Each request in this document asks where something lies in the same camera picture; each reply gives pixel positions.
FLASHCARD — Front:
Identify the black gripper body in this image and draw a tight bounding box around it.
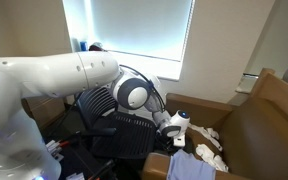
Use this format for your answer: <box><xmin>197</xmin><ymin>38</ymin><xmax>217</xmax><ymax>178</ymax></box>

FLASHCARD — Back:
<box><xmin>155</xmin><ymin>132</ymin><xmax>176</xmax><ymax>152</ymax></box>

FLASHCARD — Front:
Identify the black cloth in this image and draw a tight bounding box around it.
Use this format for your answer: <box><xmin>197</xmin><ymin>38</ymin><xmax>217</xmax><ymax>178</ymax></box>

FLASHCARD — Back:
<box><xmin>153</xmin><ymin>124</ymin><xmax>196</xmax><ymax>156</ymax></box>

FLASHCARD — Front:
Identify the light blue cloth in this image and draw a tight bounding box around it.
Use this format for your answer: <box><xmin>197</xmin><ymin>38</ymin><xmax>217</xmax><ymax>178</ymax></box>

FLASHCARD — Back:
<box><xmin>166</xmin><ymin>148</ymin><xmax>217</xmax><ymax>180</ymax></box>

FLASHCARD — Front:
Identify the long white cloth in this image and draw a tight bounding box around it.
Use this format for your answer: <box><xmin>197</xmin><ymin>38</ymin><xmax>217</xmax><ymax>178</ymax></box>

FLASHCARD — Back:
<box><xmin>187</xmin><ymin>122</ymin><xmax>224</xmax><ymax>152</ymax></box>

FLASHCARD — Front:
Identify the crumpled white cloth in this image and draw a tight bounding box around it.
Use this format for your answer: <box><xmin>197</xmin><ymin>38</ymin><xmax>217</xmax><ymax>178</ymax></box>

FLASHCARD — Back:
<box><xmin>195</xmin><ymin>143</ymin><xmax>229</xmax><ymax>173</ymax></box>

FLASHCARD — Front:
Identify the brown leather armchair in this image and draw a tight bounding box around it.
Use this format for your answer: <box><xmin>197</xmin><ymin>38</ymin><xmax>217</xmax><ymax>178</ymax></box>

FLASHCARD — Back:
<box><xmin>142</xmin><ymin>68</ymin><xmax>288</xmax><ymax>180</ymax></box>

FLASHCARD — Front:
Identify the black mesh office chair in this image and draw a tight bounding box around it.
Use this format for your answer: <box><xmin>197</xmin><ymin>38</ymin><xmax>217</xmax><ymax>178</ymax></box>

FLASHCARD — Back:
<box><xmin>74</xmin><ymin>86</ymin><xmax>158</xmax><ymax>161</ymax></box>

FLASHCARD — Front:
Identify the small white box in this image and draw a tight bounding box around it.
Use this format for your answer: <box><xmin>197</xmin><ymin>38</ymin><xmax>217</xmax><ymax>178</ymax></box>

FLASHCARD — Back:
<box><xmin>66</xmin><ymin>172</ymin><xmax>85</xmax><ymax>180</ymax></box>

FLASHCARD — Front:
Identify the small side shelf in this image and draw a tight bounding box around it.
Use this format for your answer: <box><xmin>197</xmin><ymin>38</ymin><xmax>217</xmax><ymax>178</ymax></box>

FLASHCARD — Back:
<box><xmin>236</xmin><ymin>73</ymin><xmax>260</xmax><ymax>95</ymax></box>

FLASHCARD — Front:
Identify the white plug cluster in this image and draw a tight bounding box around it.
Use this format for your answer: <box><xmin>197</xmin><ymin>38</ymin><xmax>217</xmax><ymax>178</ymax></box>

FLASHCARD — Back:
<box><xmin>45</xmin><ymin>139</ymin><xmax>65</xmax><ymax>163</ymax></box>

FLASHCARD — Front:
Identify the wooden dresser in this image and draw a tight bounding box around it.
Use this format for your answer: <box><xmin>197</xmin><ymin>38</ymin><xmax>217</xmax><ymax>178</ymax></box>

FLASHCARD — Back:
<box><xmin>21</xmin><ymin>95</ymin><xmax>66</xmax><ymax>130</ymax></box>

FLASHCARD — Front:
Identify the blue bottle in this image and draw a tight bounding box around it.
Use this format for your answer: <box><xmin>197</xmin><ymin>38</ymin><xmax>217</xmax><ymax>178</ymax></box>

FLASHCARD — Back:
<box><xmin>79</xmin><ymin>41</ymin><xmax>89</xmax><ymax>52</ymax></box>

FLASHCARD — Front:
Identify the red handled tool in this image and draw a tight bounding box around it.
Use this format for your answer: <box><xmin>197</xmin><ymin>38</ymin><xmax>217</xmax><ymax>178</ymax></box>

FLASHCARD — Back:
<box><xmin>58</xmin><ymin>138</ymin><xmax>78</xmax><ymax>148</ymax></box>

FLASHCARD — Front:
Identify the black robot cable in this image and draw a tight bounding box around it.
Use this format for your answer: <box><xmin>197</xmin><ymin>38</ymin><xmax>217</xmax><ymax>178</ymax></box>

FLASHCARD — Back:
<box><xmin>50</xmin><ymin>93</ymin><xmax>85</xmax><ymax>135</ymax></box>

